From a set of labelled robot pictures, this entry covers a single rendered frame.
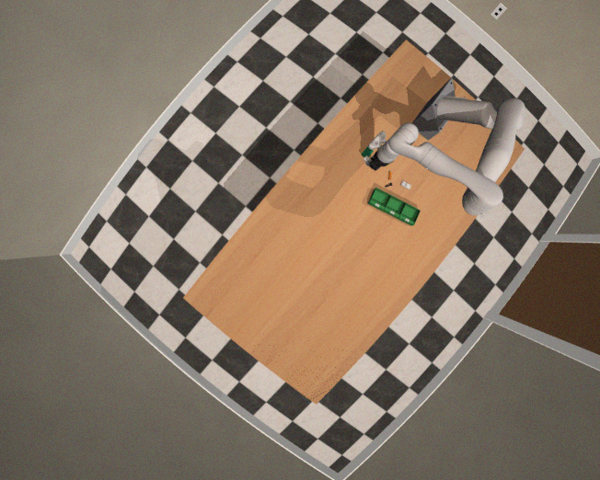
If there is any green three-compartment bin rack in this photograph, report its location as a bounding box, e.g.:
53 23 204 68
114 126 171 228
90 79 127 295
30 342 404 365
367 188 421 226

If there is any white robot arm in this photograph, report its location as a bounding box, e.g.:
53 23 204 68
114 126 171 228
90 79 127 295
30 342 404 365
382 96 525 215

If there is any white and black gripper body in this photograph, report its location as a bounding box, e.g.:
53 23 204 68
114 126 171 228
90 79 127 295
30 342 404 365
368 131 396 171

